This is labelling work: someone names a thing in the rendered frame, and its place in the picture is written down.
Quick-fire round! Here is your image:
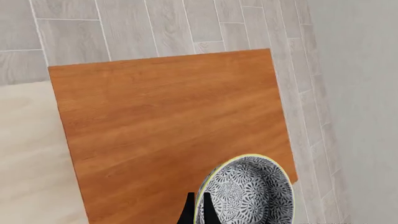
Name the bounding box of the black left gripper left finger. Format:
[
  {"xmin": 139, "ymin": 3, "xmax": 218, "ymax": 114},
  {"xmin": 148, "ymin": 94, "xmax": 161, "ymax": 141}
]
[{"xmin": 177, "ymin": 192, "xmax": 196, "ymax": 224}]

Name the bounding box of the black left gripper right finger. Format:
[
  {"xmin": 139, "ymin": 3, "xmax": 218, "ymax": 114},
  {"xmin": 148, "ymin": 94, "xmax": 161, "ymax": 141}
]
[{"xmin": 203, "ymin": 192, "xmax": 221, "ymax": 224}]

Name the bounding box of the orange-brown wooden cabinet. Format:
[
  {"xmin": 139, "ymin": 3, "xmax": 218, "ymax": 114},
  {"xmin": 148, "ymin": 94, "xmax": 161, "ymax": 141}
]
[{"xmin": 47, "ymin": 48, "xmax": 300, "ymax": 224}]

